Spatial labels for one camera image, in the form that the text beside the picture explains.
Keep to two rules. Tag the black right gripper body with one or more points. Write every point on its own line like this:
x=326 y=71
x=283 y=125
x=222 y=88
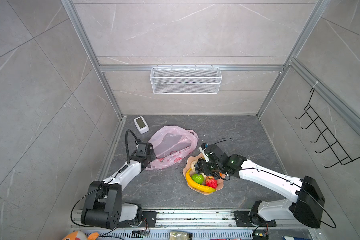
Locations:
x=208 y=167

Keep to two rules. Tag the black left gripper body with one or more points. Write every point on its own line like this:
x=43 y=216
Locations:
x=151 y=156

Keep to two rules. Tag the pink scalloped plastic bowl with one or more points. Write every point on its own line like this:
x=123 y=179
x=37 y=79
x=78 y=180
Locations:
x=220 y=182

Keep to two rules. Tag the red fake apple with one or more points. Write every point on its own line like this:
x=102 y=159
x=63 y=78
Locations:
x=211 y=182

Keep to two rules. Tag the black fake grapes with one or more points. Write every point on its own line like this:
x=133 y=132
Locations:
x=202 y=167

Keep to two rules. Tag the green fake fruit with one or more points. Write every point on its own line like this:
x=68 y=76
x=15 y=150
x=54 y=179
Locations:
x=198 y=178

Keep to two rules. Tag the pink plastic bag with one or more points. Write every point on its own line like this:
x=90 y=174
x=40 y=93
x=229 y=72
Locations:
x=171 y=144

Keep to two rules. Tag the beige fake potato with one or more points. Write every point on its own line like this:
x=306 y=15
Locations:
x=192 y=166

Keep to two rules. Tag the yellow fake banana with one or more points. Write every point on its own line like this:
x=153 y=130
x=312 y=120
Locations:
x=193 y=184

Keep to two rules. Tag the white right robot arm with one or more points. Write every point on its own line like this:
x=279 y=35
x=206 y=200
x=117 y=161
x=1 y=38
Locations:
x=303 y=200

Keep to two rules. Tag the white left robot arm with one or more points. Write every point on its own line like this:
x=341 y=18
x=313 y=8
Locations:
x=103 y=206

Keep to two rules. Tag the small white digital clock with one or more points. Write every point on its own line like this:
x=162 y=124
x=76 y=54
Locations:
x=141 y=125

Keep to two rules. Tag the orange plush toy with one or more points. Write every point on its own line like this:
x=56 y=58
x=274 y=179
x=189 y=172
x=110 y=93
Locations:
x=78 y=235

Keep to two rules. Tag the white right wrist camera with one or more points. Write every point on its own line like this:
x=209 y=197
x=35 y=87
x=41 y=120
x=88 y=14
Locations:
x=205 y=149

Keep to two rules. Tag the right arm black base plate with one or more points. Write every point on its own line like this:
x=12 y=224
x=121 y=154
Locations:
x=246 y=219

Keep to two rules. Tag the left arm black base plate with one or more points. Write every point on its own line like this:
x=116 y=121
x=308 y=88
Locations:
x=146 y=220

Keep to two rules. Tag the aluminium mounting rail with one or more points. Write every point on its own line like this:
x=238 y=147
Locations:
x=210 y=224

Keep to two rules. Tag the white wire mesh basket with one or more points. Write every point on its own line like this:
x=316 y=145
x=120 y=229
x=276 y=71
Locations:
x=185 y=80

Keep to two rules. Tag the black wire hook rack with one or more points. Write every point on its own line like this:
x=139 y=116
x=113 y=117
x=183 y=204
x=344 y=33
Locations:
x=332 y=144

